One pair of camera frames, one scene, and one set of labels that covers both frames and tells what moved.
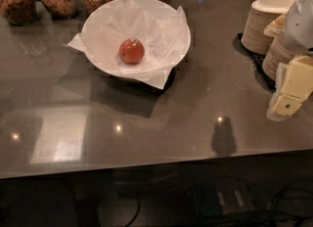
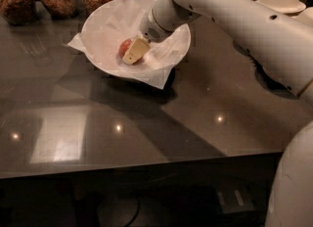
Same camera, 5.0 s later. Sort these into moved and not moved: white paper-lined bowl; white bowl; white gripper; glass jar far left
Moved: white gripper
Not moved: white paper-lined bowl; white bowl; glass jar far left
